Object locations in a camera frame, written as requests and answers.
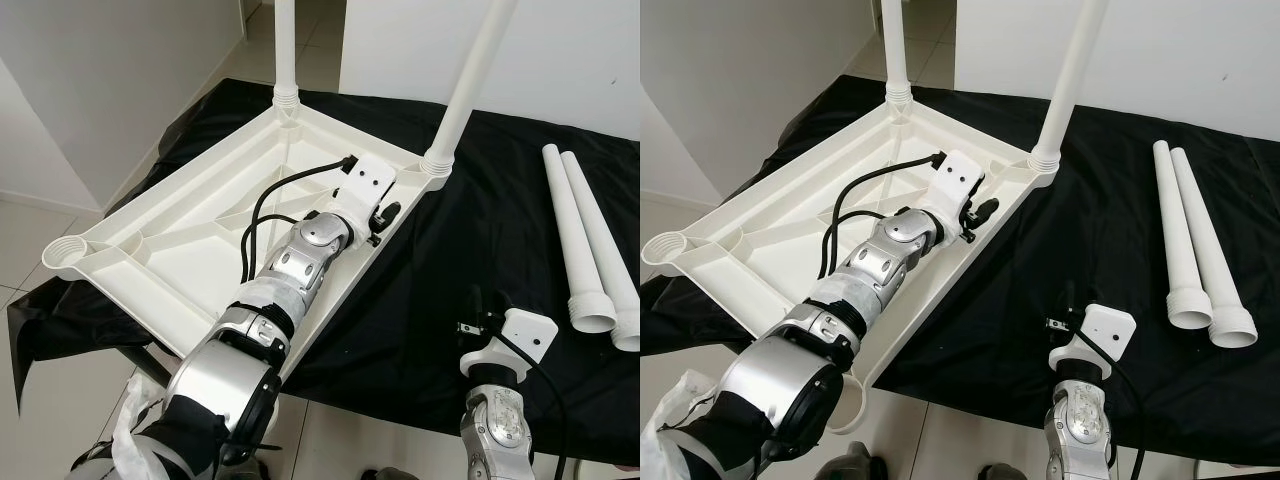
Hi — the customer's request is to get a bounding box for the white plastic table leg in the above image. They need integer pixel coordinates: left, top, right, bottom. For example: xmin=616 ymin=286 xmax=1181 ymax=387
xmin=272 ymin=0 xmax=301 ymax=109
xmin=420 ymin=0 xmax=519 ymax=179
xmin=1152 ymin=140 xmax=1216 ymax=331
xmin=560 ymin=150 xmax=641 ymax=353
xmin=1030 ymin=0 xmax=1111 ymax=173
xmin=880 ymin=0 xmax=913 ymax=106
xmin=1170 ymin=147 xmax=1259 ymax=349
xmin=540 ymin=143 xmax=619 ymax=334

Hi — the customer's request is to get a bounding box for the grey left robot foot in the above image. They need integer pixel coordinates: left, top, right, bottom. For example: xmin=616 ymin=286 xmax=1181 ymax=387
xmin=815 ymin=440 xmax=871 ymax=480

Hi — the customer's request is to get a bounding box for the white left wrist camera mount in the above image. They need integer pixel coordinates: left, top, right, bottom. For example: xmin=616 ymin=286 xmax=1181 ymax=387
xmin=930 ymin=150 xmax=986 ymax=221
xmin=335 ymin=155 xmax=399 ymax=226

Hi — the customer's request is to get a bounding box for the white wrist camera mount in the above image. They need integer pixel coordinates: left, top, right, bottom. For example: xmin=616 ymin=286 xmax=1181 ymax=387
xmin=1048 ymin=303 xmax=1138 ymax=381
xmin=930 ymin=150 xmax=986 ymax=221
xmin=335 ymin=155 xmax=399 ymax=226
xmin=460 ymin=308 xmax=559 ymax=386

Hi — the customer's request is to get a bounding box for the white plastic children table top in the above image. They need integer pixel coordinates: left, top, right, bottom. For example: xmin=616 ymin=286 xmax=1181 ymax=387
xmin=42 ymin=92 xmax=456 ymax=386
xmin=642 ymin=92 xmax=1061 ymax=436

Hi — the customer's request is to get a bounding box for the white plastic wrap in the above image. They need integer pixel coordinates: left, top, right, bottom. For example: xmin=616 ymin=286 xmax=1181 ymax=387
xmin=655 ymin=370 xmax=761 ymax=480
xmin=65 ymin=375 xmax=191 ymax=480

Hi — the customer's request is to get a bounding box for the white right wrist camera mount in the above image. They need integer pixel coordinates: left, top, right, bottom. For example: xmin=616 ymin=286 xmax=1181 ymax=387
xmin=460 ymin=308 xmax=559 ymax=386
xmin=1048 ymin=303 xmax=1138 ymax=381

